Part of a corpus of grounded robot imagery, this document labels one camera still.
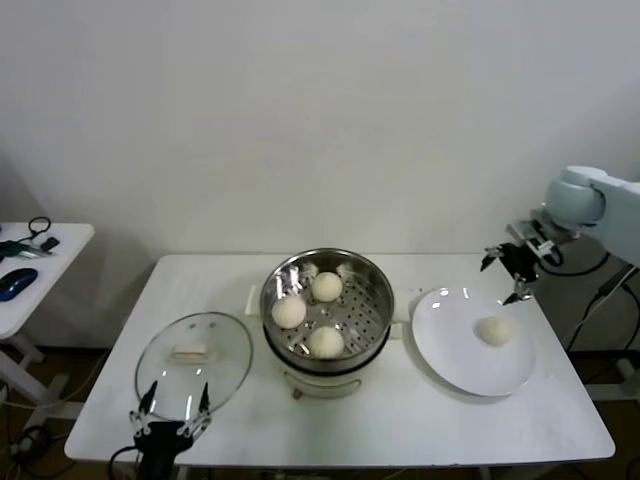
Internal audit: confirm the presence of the blue computer mouse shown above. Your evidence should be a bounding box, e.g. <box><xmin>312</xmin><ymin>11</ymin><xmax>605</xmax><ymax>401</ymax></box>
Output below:
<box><xmin>0</xmin><ymin>267</ymin><xmax>40</xmax><ymax>302</ymax></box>

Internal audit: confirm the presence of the perforated steel steamer basket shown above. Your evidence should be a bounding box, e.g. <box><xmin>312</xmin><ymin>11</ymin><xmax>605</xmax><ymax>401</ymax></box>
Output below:
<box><xmin>259</xmin><ymin>248</ymin><xmax>396</xmax><ymax>362</ymax></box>

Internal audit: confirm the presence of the white furniture foot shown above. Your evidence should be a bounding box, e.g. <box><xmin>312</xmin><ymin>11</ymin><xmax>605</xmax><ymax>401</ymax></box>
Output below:
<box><xmin>615</xmin><ymin>357</ymin><xmax>640</xmax><ymax>385</ymax></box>

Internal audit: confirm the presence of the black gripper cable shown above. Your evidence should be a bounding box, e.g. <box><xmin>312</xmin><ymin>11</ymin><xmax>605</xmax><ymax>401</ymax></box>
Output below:
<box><xmin>537</xmin><ymin>249</ymin><xmax>612</xmax><ymax>277</ymax></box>
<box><xmin>109</xmin><ymin>444</ymin><xmax>144</xmax><ymax>480</ymax></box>

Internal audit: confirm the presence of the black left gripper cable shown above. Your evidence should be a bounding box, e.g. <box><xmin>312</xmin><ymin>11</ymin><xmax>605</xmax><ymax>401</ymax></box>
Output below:
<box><xmin>109</xmin><ymin>444</ymin><xmax>144</xmax><ymax>480</ymax></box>

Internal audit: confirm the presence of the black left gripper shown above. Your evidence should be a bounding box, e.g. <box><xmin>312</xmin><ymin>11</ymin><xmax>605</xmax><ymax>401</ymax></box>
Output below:
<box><xmin>129</xmin><ymin>380</ymin><xmax>212</xmax><ymax>480</ymax></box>

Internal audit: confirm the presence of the white side table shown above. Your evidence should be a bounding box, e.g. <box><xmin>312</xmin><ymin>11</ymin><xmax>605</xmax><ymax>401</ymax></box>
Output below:
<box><xmin>0</xmin><ymin>222</ymin><xmax>95</xmax><ymax>416</ymax></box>

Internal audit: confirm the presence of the white steamed baozi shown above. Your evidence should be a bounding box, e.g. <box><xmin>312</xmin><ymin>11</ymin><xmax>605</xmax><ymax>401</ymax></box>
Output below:
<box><xmin>271</xmin><ymin>296</ymin><xmax>307</xmax><ymax>330</ymax></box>
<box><xmin>473</xmin><ymin>315</ymin><xmax>514</xmax><ymax>347</ymax></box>
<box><xmin>311</xmin><ymin>271</ymin><xmax>344</xmax><ymax>304</ymax></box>
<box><xmin>304</xmin><ymin>325</ymin><xmax>346</xmax><ymax>360</ymax></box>

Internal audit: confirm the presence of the black floor cable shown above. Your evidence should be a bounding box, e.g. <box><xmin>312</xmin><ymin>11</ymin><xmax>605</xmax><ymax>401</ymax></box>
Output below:
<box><xmin>7</xmin><ymin>422</ymin><xmax>76</xmax><ymax>479</ymax></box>

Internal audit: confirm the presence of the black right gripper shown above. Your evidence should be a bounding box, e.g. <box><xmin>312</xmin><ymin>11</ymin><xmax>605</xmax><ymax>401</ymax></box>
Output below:
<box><xmin>480</xmin><ymin>241</ymin><xmax>540</xmax><ymax>306</ymax></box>

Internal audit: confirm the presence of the glass lid with cream handle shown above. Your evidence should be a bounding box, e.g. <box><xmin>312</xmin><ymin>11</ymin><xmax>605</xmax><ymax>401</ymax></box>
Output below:
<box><xmin>134</xmin><ymin>311</ymin><xmax>255</xmax><ymax>420</ymax></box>

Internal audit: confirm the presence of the black and white power cable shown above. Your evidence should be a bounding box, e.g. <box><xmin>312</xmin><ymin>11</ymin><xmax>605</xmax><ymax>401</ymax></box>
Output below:
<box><xmin>567</xmin><ymin>263</ymin><xmax>640</xmax><ymax>352</ymax></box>

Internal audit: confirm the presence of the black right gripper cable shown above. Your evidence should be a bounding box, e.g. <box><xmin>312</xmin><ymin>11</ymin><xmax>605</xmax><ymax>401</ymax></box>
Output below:
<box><xmin>537</xmin><ymin>249</ymin><xmax>612</xmax><ymax>277</ymax></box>

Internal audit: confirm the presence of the white round plate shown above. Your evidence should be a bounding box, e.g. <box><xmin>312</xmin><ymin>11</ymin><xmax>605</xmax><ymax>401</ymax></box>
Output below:
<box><xmin>410</xmin><ymin>286</ymin><xmax>537</xmax><ymax>400</ymax></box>

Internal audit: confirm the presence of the green handled tool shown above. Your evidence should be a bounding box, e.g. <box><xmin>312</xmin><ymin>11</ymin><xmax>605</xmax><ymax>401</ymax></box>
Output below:
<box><xmin>0</xmin><ymin>238</ymin><xmax>56</xmax><ymax>261</ymax></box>

